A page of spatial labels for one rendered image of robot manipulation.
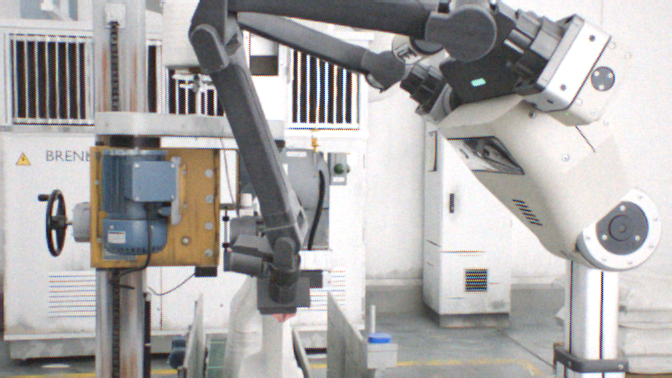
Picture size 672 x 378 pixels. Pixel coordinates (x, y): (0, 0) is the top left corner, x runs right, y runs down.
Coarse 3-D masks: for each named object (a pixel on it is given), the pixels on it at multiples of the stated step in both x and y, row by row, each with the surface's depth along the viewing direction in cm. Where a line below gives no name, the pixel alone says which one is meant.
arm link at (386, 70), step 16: (240, 16) 157; (256, 16) 158; (272, 16) 159; (256, 32) 160; (272, 32) 159; (288, 32) 160; (304, 32) 160; (320, 32) 161; (304, 48) 161; (320, 48) 161; (336, 48) 161; (352, 48) 162; (336, 64) 163; (352, 64) 162; (368, 64) 160; (384, 64) 160; (400, 64) 161; (384, 80) 160; (400, 80) 161
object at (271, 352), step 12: (264, 324) 191; (276, 324) 156; (264, 336) 191; (276, 336) 156; (264, 348) 191; (276, 348) 156; (252, 360) 182; (264, 360) 180; (276, 360) 156; (288, 360) 182; (240, 372) 174; (252, 372) 172; (264, 372) 171; (276, 372) 156; (288, 372) 172; (300, 372) 175
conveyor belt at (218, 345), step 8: (216, 344) 363; (224, 344) 363; (216, 352) 348; (224, 352) 348; (216, 360) 335; (224, 360) 336; (208, 368) 323; (216, 368) 323; (208, 376) 312; (216, 376) 312
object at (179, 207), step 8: (176, 160) 173; (184, 168) 186; (184, 176) 186; (184, 184) 186; (184, 192) 186; (176, 200) 174; (184, 200) 186; (160, 208) 174; (168, 208) 174; (176, 208) 174; (184, 208) 181; (176, 216) 174; (176, 224) 174
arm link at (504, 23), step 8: (456, 0) 106; (464, 0) 104; (472, 0) 104; (480, 0) 105; (488, 0) 107; (448, 8) 106; (488, 8) 104; (496, 8) 104; (504, 8) 105; (512, 8) 107; (496, 16) 103; (504, 16) 103; (512, 16) 104; (496, 24) 103; (504, 24) 103; (512, 24) 103; (496, 32) 104; (504, 32) 104; (496, 40) 104
